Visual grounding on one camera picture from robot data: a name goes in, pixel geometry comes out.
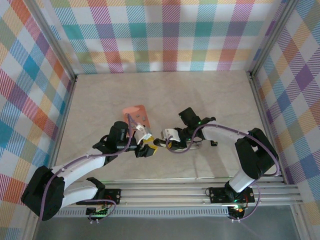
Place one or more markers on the black metal stapler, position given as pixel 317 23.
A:
pixel 160 142

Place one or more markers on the pink plastic tray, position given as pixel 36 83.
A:
pixel 135 111

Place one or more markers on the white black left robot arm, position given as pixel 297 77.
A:
pixel 82 165

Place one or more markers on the aluminium frame post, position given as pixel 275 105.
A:
pixel 271 37
pixel 55 37

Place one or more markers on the grey metal panel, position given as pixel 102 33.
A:
pixel 162 228

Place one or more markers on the aluminium side rail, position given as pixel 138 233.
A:
pixel 262 112
pixel 62 125

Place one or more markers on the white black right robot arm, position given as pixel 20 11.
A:
pixel 225 132

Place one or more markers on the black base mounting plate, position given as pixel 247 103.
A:
pixel 217 195
pixel 113 196

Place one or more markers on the green circuit board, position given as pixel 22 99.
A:
pixel 97 212
pixel 237 210

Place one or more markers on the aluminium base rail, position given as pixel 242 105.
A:
pixel 162 195

